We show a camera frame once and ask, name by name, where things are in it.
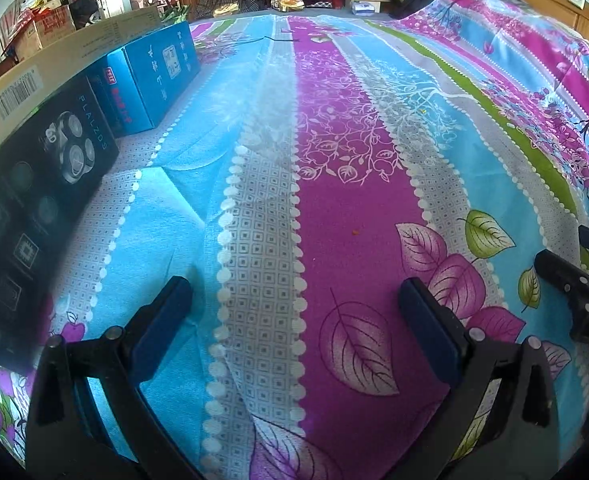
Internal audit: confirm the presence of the printed floral bedsheet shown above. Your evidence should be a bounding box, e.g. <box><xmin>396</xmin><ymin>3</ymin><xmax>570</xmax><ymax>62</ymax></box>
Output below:
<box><xmin>0</xmin><ymin>0</ymin><xmax>589</xmax><ymax>480</ymax></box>

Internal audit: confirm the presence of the wooden headboard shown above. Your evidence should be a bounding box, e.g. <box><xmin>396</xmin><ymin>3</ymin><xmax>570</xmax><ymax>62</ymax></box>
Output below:
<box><xmin>492</xmin><ymin>0</ymin><xmax>589</xmax><ymax>61</ymax></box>

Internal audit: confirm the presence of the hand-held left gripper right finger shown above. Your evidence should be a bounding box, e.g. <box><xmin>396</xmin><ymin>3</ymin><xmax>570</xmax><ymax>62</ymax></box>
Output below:
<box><xmin>385</xmin><ymin>277</ymin><xmax>560</xmax><ymax>480</ymax></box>

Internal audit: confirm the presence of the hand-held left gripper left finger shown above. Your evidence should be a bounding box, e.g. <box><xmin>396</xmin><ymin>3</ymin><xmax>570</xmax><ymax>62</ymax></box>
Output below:
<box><xmin>24</xmin><ymin>276</ymin><xmax>205</xmax><ymax>480</ymax></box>

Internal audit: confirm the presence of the red-print cardboard carton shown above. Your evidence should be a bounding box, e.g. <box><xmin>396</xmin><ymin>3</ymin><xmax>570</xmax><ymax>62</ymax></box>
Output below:
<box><xmin>22</xmin><ymin>2</ymin><xmax>78</xmax><ymax>46</ymax></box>

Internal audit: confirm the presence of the long beige cardboard box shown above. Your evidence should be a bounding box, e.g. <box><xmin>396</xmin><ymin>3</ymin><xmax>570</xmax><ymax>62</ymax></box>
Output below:
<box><xmin>0</xmin><ymin>6</ymin><xmax>161</xmax><ymax>146</ymax></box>

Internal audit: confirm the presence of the black shaver box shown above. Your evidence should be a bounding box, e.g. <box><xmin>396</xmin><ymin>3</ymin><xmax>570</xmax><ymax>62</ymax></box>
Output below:
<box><xmin>0</xmin><ymin>76</ymin><xmax>120</xmax><ymax>376</ymax></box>

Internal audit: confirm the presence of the blue cardboard box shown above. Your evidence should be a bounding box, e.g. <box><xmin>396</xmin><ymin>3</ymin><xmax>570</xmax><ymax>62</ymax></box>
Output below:
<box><xmin>88</xmin><ymin>21</ymin><xmax>201</xmax><ymax>138</ymax></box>

